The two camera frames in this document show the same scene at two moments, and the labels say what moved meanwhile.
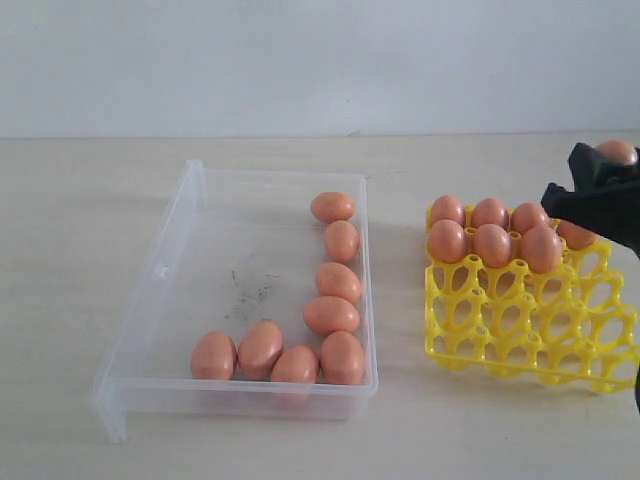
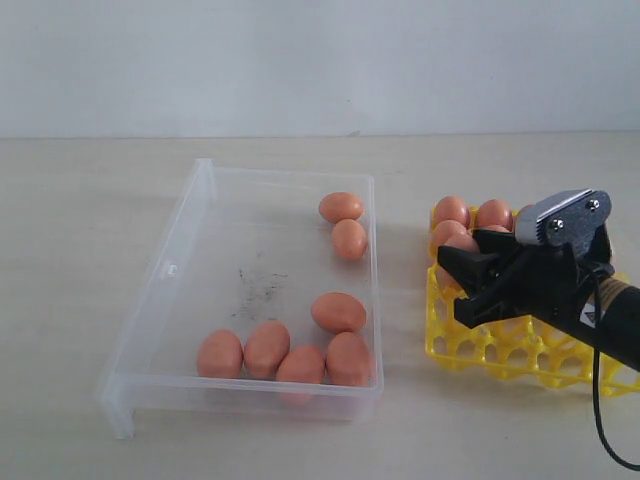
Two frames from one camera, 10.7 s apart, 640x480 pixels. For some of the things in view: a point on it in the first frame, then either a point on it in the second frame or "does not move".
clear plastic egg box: (256, 302) does not move
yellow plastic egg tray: (573, 326) does not move
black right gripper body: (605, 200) to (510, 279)
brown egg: (337, 280) to (454, 234)
